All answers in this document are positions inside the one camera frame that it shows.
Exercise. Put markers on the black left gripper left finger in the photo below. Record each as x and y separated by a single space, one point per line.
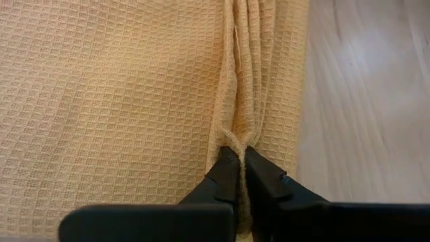
151 223

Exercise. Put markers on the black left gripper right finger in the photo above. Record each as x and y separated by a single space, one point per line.
336 223

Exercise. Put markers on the yellow waffle-weave towel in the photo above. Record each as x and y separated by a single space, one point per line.
100 101

